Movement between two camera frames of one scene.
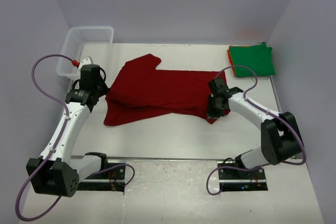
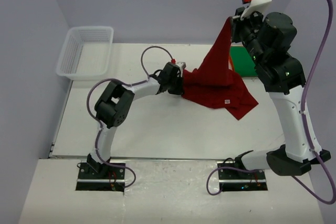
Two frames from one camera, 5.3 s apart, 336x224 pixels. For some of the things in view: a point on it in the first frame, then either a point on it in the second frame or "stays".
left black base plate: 111,179 stays
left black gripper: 105,88 → 179,90
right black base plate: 237,180 stays
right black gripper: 211,114 → 237,23
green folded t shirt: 258,57 stays
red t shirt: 140,89 → 214,84
